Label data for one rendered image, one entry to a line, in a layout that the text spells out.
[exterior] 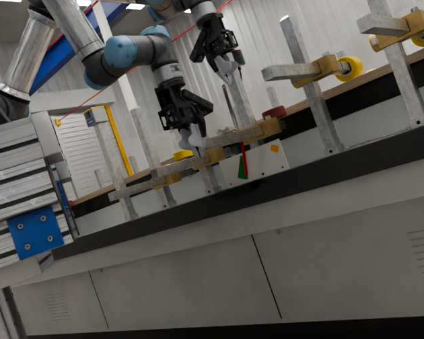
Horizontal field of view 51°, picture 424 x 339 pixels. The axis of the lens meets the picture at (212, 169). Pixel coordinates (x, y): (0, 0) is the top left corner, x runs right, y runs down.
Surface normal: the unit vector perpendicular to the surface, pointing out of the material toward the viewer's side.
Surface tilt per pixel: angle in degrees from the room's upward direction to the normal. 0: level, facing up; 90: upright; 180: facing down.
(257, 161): 90
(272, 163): 90
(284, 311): 90
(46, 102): 90
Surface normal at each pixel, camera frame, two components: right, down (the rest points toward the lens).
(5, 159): 0.26, -0.11
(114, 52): -0.66, 0.22
